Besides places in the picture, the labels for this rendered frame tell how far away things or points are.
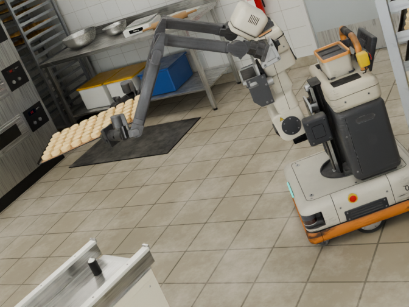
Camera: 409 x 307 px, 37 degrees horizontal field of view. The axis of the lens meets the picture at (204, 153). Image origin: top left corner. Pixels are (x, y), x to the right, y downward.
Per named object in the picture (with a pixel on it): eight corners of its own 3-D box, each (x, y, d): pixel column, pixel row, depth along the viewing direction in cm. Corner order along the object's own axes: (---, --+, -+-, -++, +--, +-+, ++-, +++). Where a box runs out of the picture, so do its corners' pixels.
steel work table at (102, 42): (73, 137, 693) (34, 56, 657) (108, 108, 748) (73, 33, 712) (218, 111, 592) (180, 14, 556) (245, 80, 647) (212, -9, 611)
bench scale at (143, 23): (125, 38, 614) (121, 30, 611) (137, 28, 641) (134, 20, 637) (150, 30, 601) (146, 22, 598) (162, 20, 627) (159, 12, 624)
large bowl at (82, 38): (60, 56, 661) (54, 44, 656) (81, 43, 691) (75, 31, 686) (87, 49, 641) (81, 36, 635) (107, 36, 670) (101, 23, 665)
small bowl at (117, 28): (101, 41, 651) (97, 31, 647) (115, 32, 671) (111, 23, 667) (121, 35, 636) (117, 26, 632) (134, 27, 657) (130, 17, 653)
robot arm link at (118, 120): (140, 134, 294) (140, 131, 303) (133, 111, 292) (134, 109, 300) (116, 141, 294) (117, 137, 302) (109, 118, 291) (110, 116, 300)
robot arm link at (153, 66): (164, 51, 286) (164, 50, 297) (152, 48, 285) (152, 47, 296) (140, 139, 294) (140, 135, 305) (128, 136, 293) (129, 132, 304)
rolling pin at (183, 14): (143, 35, 594) (140, 28, 591) (143, 33, 600) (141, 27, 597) (198, 13, 588) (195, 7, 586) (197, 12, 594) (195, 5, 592)
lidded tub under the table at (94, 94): (85, 111, 685) (75, 89, 675) (108, 92, 719) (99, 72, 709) (111, 105, 663) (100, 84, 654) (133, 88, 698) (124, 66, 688)
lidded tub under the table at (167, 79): (146, 98, 638) (136, 75, 628) (165, 80, 674) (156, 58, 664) (176, 91, 618) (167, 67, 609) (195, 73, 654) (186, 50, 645)
